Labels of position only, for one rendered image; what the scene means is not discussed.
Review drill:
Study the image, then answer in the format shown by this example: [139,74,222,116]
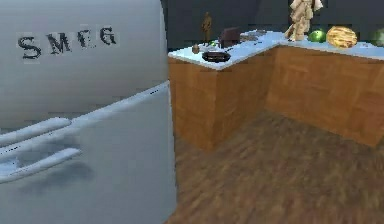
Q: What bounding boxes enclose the beige figure statue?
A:
[284,0,324,42]

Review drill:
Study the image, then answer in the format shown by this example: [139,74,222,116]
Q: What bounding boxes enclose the dark brown toaster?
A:
[218,27,242,49]

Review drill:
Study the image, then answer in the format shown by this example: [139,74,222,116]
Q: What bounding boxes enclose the pale grey fridge handle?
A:
[0,147,82,184]
[0,117,72,147]

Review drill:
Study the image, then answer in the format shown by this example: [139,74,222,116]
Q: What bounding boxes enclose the black round pan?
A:
[201,50,232,64]

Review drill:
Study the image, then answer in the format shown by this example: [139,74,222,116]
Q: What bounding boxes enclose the pale grey fridge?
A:
[0,0,178,224]

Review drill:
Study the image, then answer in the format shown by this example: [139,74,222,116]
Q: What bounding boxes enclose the wooden kitchen counter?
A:
[167,29,384,152]

